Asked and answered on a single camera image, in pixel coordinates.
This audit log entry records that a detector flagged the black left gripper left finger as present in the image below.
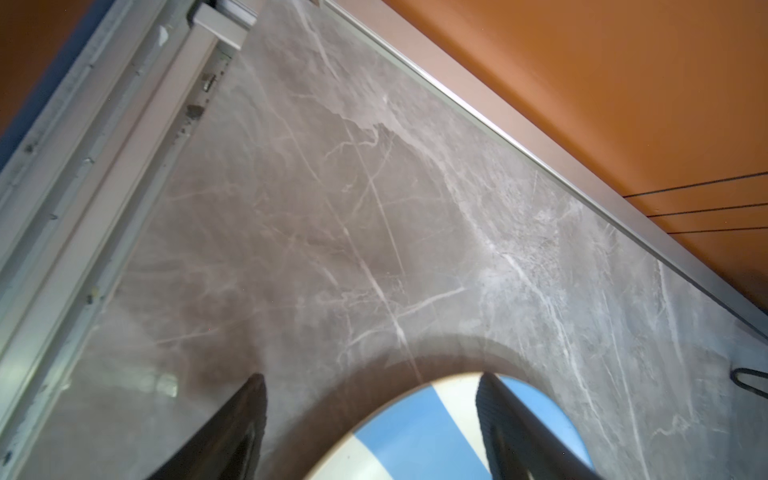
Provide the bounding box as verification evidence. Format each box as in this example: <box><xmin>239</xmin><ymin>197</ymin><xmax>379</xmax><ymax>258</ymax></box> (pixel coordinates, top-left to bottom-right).
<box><xmin>150</xmin><ymin>373</ymin><xmax>267</xmax><ymax>479</ymax></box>

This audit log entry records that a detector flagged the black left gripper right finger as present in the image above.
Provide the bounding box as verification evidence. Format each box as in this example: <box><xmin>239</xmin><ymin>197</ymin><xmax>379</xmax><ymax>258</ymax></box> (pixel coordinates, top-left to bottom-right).
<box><xmin>475</xmin><ymin>372</ymin><xmax>599</xmax><ymax>479</ymax></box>

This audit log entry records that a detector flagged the blue striped plate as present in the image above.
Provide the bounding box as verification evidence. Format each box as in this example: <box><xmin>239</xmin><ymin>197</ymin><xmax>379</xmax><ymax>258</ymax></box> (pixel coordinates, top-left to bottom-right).
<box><xmin>307</xmin><ymin>372</ymin><xmax>597</xmax><ymax>479</ymax></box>

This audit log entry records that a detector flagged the black wire dish rack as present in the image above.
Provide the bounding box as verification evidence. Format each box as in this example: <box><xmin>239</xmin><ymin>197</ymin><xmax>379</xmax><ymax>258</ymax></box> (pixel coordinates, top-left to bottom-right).
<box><xmin>729</xmin><ymin>368</ymin><xmax>768</xmax><ymax>399</ymax></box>

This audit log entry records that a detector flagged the aluminium front rail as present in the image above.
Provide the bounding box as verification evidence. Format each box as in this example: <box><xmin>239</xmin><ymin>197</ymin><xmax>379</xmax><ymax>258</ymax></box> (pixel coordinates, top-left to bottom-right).
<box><xmin>1</xmin><ymin>1</ymin><xmax>259</xmax><ymax>479</ymax></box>

